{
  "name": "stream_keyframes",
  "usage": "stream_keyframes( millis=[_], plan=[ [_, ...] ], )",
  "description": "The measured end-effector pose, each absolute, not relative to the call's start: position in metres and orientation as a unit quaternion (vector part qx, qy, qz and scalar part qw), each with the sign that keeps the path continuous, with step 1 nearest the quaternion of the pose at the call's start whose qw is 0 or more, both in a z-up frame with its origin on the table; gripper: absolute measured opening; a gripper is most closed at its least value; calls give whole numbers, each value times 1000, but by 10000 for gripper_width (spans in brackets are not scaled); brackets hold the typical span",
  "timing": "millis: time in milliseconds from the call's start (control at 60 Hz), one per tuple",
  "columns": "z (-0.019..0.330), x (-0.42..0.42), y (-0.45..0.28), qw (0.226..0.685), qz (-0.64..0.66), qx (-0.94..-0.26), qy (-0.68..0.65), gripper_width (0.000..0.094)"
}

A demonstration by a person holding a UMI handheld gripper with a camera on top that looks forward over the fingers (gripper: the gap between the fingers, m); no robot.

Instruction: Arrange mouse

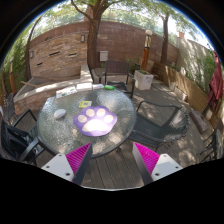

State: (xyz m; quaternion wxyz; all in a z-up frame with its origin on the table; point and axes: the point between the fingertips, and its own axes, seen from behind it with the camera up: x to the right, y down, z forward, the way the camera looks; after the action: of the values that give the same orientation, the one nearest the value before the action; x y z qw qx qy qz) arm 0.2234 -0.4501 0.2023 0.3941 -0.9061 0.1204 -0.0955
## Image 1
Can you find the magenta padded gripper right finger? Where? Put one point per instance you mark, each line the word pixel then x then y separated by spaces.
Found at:
pixel 153 166

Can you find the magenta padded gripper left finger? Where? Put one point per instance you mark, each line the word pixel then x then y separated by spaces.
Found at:
pixel 71 166

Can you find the purple paw-shaped mouse pad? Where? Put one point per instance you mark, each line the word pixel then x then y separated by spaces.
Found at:
pixel 95 121

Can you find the round glass patio table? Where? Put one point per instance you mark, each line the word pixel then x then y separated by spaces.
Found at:
pixel 59 134

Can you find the black mesh chair right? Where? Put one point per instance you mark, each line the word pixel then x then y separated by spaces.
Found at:
pixel 158 124

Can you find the black chair left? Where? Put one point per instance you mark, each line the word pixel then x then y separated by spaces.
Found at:
pixel 18 145

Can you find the black chair far right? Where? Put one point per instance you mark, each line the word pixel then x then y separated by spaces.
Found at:
pixel 215 149

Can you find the yellow sticky note pad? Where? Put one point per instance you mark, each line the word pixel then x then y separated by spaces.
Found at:
pixel 84 104

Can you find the white box with print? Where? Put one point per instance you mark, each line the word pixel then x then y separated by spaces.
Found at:
pixel 66 91

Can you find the white flat box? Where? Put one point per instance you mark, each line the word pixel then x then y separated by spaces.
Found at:
pixel 84 86

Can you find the green oblong object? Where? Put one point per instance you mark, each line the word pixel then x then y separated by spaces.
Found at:
pixel 107 87

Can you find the white square planter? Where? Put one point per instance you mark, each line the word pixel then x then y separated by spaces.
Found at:
pixel 143 81

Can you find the red folded patio umbrella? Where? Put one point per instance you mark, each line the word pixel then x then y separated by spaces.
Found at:
pixel 216 83

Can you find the black metal chair behind table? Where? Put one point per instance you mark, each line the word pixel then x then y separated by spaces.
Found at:
pixel 117 74

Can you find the large tree trunk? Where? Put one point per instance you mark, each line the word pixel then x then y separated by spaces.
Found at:
pixel 92 10

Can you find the thin tree trunk right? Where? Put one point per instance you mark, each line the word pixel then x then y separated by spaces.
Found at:
pixel 165 38

